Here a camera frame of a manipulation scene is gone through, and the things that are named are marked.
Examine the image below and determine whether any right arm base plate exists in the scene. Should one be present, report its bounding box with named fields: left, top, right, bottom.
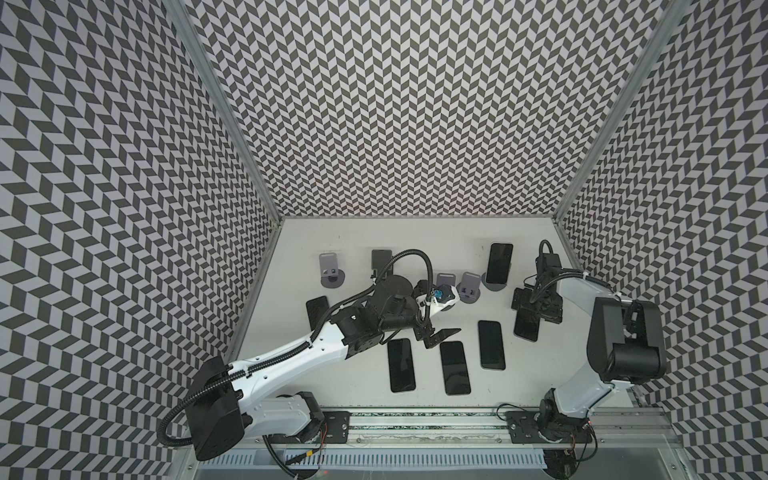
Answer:
left=504, top=411, right=594, bottom=446

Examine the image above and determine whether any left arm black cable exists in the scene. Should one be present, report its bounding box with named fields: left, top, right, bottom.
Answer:
left=155, top=248, right=434, bottom=480

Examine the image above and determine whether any grey round-base phone stand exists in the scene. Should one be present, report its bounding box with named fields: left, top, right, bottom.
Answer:
left=319, top=252, right=346, bottom=289

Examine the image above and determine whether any grey round stand centre-right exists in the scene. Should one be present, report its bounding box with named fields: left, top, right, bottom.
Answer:
left=457, top=272, right=482, bottom=304

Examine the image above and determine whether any aluminium front rail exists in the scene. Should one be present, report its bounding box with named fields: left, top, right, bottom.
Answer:
left=179, top=406, right=685, bottom=452

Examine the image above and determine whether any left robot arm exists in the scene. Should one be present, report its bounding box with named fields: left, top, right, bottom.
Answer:
left=183, top=275, right=459, bottom=461

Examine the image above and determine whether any grey round stand far right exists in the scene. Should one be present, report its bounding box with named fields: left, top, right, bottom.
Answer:
left=482, top=280, right=507, bottom=292

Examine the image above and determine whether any white ribbed vent strip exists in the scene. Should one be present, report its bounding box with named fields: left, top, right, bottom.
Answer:
left=199, top=448, right=546, bottom=471

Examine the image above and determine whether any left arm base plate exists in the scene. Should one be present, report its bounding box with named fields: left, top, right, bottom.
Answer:
left=267, top=410, right=352, bottom=445

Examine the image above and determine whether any black rectangular phone stand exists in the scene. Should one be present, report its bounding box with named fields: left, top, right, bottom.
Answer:
left=371, top=249, right=393, bottom=280

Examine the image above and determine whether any grey round stand centre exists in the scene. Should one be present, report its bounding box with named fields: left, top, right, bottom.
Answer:
left=435, top=273, right=457, bottom=289

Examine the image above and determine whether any black phone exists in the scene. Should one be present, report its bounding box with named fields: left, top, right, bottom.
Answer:
left=305, top=296, right=330, bottom=331
left=440, top=341, right=471, bottom=396
left=485, top=243, right=514, bottom=285
left=387, top=339, right=416, bottom=393
left=478, top=320, right=506, bottom=371
left=513, top=310, right=540, bottom=342

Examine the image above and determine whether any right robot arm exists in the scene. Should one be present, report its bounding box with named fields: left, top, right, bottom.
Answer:
left=511, top=241, right=667, bottom=443

